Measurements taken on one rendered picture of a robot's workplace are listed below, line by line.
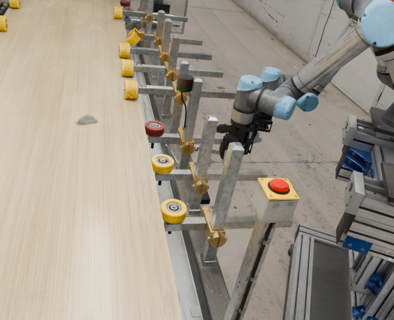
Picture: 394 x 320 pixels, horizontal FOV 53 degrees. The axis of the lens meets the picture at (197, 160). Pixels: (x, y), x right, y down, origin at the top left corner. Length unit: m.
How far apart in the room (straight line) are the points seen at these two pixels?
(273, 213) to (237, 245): 1.63
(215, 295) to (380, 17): 0.89
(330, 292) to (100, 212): 1.32
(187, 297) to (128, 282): 0.39
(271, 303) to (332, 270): 0.36
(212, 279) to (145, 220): 0.31
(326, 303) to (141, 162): 1.16
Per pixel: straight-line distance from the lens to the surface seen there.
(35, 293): 1.01
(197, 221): 1.27
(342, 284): 2.21
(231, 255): 2.40
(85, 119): 1.62
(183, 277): 1.41
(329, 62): 1.32
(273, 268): 2.42
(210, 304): 1.26
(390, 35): 1.11
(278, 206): 0.84
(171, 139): 1.65
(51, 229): 1.15
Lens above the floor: 1.70
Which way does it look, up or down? 33 degrees down
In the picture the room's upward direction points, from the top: 11 degrees clockwise
